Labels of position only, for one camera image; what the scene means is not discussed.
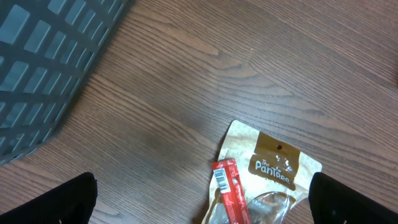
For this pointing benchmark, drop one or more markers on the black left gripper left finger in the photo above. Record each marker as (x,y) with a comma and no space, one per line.
(72,202)

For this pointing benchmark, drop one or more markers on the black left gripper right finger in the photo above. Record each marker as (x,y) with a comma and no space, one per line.
(332,202)

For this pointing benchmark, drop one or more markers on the white snack wrapper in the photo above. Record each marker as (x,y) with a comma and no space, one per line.
(275,176)

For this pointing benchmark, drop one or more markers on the red snack bar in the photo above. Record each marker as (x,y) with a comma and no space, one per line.
(228,179)

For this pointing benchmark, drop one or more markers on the grey plastic mesh basket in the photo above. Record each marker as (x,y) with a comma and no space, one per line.
(49,49)

